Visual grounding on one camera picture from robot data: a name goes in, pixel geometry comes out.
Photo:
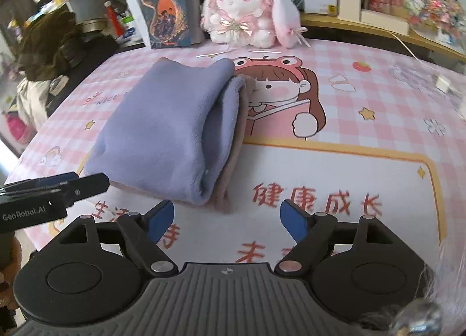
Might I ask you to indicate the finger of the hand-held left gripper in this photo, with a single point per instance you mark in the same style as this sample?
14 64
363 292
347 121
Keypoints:
54 179
91 183

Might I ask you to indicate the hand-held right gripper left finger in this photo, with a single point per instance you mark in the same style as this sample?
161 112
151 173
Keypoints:
162 221

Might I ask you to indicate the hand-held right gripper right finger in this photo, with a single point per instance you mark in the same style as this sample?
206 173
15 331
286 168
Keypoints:
295 221

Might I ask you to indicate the purple and brown knit sweater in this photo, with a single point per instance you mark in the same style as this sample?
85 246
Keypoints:
164 121

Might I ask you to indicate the white smartwatch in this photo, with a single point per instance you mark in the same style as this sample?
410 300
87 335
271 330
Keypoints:
58 85

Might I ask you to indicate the pink checked cartoon desk mat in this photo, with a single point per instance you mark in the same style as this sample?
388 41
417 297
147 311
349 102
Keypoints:
364 139

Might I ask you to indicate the black bag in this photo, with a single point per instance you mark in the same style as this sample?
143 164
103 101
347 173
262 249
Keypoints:
91 55

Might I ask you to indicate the dark olive cloth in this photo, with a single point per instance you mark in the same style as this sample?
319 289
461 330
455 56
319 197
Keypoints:
51 45

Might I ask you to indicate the silver metal ball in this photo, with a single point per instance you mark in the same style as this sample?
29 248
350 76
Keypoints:
415 321

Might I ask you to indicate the round metal tin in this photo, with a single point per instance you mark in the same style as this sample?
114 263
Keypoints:
95 26

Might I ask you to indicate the white jar with blue label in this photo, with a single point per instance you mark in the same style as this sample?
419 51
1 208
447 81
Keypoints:
128 28

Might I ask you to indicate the fluffy grey fur trim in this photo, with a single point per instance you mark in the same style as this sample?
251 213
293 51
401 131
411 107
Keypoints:
449 274

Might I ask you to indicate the red tassel ornament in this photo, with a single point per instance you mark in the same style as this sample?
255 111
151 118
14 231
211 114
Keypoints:
113 19

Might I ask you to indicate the book with dragon cover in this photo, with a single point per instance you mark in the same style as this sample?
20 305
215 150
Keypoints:
164 12

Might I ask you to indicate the white charger adapter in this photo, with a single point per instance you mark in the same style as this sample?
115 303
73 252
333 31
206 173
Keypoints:
443 84

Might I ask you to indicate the wooden bookshelf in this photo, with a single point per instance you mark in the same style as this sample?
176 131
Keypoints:
346 25

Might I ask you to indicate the flat white box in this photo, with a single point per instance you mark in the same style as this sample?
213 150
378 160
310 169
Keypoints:
384 21

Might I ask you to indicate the white pen holder box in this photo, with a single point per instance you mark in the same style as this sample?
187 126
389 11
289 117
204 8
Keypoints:
348 6

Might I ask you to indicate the colourful paper flower bouquet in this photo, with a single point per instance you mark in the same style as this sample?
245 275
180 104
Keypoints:
437 15

